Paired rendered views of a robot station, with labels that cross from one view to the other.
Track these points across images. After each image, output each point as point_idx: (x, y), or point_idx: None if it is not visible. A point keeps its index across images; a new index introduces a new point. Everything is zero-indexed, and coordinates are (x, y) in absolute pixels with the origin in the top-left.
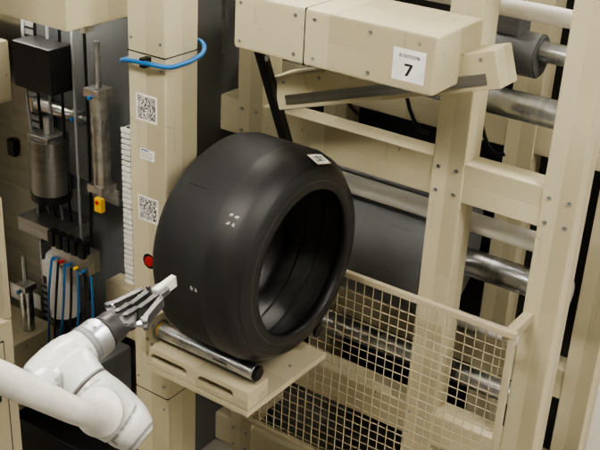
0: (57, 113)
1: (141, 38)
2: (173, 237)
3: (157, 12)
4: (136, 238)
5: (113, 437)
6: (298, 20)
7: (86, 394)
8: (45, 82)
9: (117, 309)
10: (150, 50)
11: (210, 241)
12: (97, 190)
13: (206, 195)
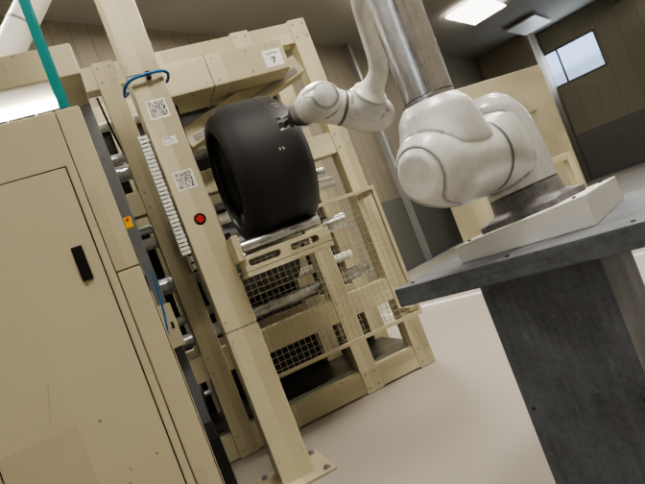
0: None
1: (136, 64)
2: (249, 129)
3: (144, 42)
4: (182, 209)
5: (386, 107)
6: (202, 63)
7: (357, 84)
8: None
9: None
10: (147, 68)
11: (274, 116)
12: None
13: (248, 107)
